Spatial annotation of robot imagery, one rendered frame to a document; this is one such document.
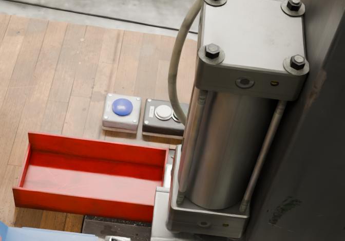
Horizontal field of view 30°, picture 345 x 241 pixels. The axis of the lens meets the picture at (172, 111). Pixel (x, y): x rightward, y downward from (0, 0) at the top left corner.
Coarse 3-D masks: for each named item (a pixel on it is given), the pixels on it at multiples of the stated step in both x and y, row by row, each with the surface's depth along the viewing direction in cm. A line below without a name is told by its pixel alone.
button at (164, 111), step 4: (160, 108) 122; (164, 108) 122; (168, 108) 122; (156, 112) 122; (160, 112) 121; (164, 112) 121; (168, 112) 121; (160, 116) 121; (164, 116) 121; (168, 116) 121
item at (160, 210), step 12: (168, 168) 89; (168, 180) 88; (156, 192) 82; (168, 192) 82; (156, 204) 81; (156, 216) 80; (156, 228) 79; (156, 240) 78; (168, 240) 78; (180, 240) 78; (192, 240) 78; (204, 240) 78; (216, 240) 79; (228, 240) 80; (240, 240) 80
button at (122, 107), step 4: (116, 100) 122; (120, 100) 122; (124, 100) 122; (128, 100) 123; (112, 104) 122; (116, 104) 121; (120, 104) 121; (124, 104) 122; (128, 104) 122; (112, 108) 121; (116, 108) 121; (120, 108) 121; (124, 108) 121; (128, 108) 121; (132, 108) 121; (116, 112) 120; (120, 112) 120; (124, 112) 120; (128, 112) 121
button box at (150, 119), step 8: (152, 104) 123; (160, 104) 123; (168, 104) 124; (184, 104) 124; (144, 112) 122; (152, 112) 122; (144, 120) 121; (152, 120) 121; (160, 120) 121; (168, 120) 121; (176, 120) 121; (144, 128) 121; (152, 128) 121; (160, 128) 120; (168, 128) 120; (176, 128) 120; (184, 128) 120; (160, 136) 122; (168, 136) 122; (176, 136) 122
